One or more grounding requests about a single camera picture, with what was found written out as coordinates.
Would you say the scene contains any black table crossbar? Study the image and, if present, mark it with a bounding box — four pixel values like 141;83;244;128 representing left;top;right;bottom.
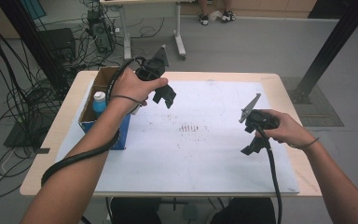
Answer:
159;197;189;213

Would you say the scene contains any black floor plate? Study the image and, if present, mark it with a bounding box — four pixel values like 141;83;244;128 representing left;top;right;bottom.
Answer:
3;119;55;148

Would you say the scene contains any black square box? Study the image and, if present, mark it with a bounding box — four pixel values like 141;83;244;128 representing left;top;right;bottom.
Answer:
39;27;77;63

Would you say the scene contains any wooden cabinet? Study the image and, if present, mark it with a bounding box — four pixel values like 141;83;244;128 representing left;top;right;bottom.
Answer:
180;0;319;19

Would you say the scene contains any bundle of black cables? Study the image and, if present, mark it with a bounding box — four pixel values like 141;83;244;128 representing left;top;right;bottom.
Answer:
0;0;85;200

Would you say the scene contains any white table mat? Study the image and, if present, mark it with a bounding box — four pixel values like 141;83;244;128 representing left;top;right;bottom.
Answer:
55;79;300;194

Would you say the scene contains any blue bottle with white cap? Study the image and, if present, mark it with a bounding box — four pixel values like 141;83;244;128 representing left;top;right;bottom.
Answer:
91;91;108;119

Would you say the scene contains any black computer tower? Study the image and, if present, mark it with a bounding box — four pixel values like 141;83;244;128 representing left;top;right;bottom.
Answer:
86;8;117;54

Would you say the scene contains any black metal stand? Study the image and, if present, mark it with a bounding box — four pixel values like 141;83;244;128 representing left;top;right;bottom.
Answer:
288;0;358;105
0;0;71;94

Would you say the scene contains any cardboard box with blue sides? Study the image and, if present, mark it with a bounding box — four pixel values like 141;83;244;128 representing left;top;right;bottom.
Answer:
77;65;131;151

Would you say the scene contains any grey floor mat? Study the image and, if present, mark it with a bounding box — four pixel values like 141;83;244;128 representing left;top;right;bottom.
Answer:
281;77;345;128

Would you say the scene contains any person's right leg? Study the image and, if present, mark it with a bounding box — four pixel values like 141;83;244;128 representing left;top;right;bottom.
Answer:
209;197;277;224

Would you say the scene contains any white desk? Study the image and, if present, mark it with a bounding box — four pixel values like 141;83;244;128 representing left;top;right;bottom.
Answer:
99;0;198;63

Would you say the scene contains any white crumpled object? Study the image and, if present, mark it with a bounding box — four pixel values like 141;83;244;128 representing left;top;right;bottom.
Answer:
209;10;224;21

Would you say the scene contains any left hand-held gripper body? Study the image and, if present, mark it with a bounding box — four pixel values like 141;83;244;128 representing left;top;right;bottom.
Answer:
134;45;170;83

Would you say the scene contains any person's right hand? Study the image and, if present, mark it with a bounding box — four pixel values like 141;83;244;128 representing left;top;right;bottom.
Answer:
255;108;318;150

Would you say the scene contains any person's left leg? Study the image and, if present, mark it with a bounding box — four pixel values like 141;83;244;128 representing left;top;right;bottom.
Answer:
109;197;162;224

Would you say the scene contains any right hand-held gripper cable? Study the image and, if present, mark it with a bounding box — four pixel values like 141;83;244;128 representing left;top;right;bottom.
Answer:
255;127;283;224

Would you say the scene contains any person's left hand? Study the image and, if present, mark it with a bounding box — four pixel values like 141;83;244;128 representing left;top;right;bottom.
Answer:
108;68;170;108

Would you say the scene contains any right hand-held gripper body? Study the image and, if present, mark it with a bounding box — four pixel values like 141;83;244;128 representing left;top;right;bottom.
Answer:
238;92;280;134

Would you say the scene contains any black wrist loop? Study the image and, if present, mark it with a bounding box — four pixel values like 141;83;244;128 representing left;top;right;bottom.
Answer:
109;94;145;105
287;136;321;150

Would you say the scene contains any black floor cable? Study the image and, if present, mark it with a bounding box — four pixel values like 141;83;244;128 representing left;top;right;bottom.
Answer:
130;17;166;40

